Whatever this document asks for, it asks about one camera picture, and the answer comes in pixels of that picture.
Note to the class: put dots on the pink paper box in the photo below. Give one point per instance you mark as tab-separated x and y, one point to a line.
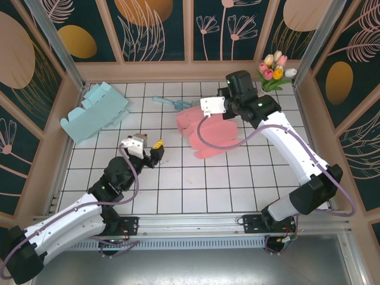
219	133

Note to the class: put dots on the light blue paper box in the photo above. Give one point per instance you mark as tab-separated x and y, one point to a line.
95	115

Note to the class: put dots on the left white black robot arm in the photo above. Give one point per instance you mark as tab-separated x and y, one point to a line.
68	213

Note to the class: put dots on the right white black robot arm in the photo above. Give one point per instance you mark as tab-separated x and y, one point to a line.
291	142

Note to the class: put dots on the white ribbed vase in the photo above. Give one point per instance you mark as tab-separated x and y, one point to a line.
266	92

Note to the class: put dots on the artificial tulip bouquet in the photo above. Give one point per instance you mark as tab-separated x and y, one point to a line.
277	74

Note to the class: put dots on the light blue toy rake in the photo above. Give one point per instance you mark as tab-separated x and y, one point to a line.
179	104

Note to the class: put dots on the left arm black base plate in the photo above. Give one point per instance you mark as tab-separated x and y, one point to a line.
130	225

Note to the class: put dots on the aluminium side rail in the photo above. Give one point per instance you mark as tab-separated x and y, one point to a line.
308	124
66	154

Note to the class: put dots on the long aluminium mounting rail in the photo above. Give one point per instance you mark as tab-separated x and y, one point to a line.
190	221

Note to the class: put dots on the aluminium corner post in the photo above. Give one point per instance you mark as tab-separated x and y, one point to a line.
314	41
59	50

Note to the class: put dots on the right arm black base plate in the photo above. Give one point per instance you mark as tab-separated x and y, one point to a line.
252	225

